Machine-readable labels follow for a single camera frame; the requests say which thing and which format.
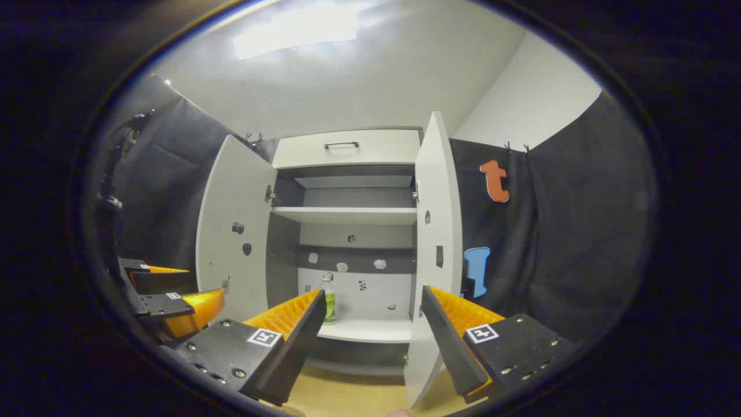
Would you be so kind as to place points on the white cabinet shelf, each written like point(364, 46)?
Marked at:
point(347, 215)

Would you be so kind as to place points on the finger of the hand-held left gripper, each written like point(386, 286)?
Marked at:
point(165, 282)
point(168, 305)

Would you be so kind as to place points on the white cabinet door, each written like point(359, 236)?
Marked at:
point(440, 191)
point(231, 191)

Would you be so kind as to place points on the white cabinet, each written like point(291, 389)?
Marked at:
point(353, 301)

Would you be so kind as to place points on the metal door hinge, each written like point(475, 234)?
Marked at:
point(270, 194)
point(415, 194)

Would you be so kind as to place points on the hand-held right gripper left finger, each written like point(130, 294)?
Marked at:
point(295, 353)

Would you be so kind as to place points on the clear bottle with green label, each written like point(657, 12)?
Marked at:
point(329, 304)

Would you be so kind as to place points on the white drawer front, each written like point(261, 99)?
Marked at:
point(376, 152)

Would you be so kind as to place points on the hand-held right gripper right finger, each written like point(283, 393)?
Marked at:
point(451, 347)

